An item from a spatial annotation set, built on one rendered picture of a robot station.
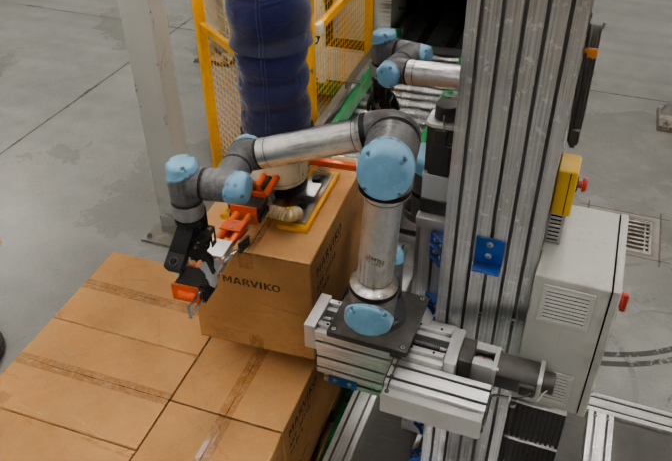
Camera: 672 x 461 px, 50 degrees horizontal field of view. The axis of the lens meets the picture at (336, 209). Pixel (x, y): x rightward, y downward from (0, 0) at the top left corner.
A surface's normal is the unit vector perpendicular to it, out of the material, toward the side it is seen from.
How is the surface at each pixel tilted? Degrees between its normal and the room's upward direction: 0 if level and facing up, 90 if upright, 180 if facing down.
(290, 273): 89
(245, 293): 89
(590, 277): 0
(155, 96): 89
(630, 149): 0
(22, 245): 0
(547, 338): 90
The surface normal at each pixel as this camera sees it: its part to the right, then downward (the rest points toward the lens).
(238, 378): -0.01, -0.81
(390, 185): -0.20, 0.47
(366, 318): -0.22, 0.68
